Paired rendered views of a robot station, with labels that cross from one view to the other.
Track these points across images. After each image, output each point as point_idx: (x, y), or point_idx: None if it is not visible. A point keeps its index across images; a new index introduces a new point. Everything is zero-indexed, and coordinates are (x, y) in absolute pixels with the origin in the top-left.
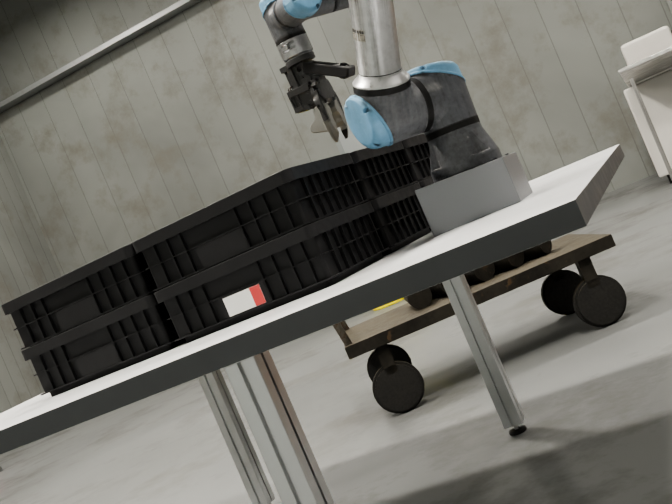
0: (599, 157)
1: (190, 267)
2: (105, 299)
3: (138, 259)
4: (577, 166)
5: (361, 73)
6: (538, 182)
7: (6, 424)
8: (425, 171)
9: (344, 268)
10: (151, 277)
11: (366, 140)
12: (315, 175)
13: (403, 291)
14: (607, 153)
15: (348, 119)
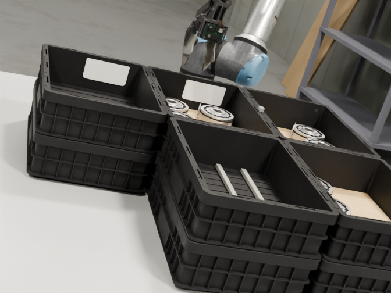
0: (21, 78)
1: None
2: (387, 206)
3: (371, 170)
4: (20, 84)
5: (266, 42)
6: (20, 95)
7: None
8: (110, 89)
9: None
10: (360, 183)
11: (255, 82)
12: (291, 106)
13: None
14: (6, 73)
15: (258, 67)
